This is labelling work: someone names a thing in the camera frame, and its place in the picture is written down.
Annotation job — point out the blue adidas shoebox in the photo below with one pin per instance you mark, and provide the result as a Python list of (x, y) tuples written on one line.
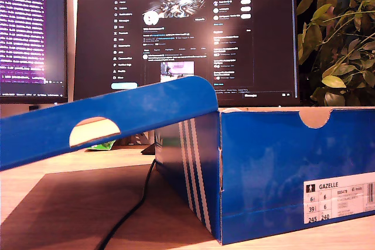
[(263, 159)]

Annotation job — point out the large black computer monitor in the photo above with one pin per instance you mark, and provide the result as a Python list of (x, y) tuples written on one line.
[(205, 42)]

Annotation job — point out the green snack bag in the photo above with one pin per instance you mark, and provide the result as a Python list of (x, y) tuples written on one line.
[(102, 146)]

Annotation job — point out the green leafy houseplant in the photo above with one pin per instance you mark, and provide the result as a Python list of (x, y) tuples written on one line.
[(340, 56)]

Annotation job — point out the small black computer monitor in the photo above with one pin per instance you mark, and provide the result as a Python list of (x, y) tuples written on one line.
[(26, 42)]

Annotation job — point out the small black monitor mount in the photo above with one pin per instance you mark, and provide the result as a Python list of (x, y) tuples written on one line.
[(33, 108)]

